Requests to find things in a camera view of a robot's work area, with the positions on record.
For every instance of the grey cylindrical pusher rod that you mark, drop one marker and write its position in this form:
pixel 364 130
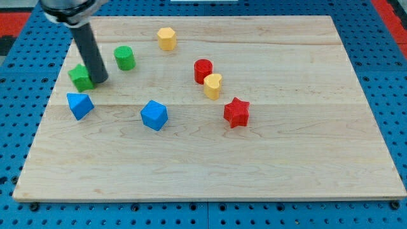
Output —
pixel 89 51

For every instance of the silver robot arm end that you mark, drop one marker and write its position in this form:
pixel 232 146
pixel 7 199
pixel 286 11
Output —
pixel 71 13

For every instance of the yellow heart block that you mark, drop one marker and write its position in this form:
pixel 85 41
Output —
pixel 212 86

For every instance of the wooden board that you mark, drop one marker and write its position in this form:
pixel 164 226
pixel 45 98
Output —
pixel 311 135

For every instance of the red star block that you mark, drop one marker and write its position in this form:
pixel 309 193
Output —
pixel 237 112

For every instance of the red cylinder block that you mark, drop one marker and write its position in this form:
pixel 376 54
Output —
pixel 202 68

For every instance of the blue cube block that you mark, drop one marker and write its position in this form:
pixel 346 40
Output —
pixel 154 115

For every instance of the yellow hexagon block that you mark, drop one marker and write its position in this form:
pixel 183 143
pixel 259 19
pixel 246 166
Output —
pixel 167 39

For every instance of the green cylinder block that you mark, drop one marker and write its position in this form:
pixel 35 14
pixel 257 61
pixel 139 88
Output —
pixel 124 57

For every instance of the blue triangle block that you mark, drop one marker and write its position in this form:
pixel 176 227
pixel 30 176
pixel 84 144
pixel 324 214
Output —
pixel 79 104

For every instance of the green star block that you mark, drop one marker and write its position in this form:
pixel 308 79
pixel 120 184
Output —
pixel 80 78

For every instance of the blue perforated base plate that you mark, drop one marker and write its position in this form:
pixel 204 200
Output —
pixel 373 38

